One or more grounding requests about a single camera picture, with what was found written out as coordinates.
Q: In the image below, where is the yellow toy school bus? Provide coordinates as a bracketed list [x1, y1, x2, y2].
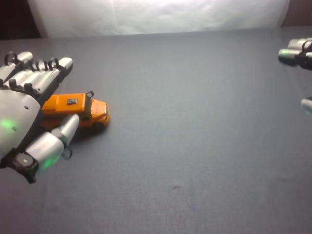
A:
[40, 90, 112, 134]

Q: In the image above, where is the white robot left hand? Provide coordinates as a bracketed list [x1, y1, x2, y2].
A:
[0, 51, 80, 185]

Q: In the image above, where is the white backdrop sheet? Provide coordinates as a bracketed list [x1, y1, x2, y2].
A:
[25, 0, 292, 39]

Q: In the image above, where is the grey table cloth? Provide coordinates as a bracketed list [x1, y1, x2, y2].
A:
[0, 26, 312, 234]

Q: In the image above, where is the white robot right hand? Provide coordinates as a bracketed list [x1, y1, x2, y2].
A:
[278, 37, 312, 117]

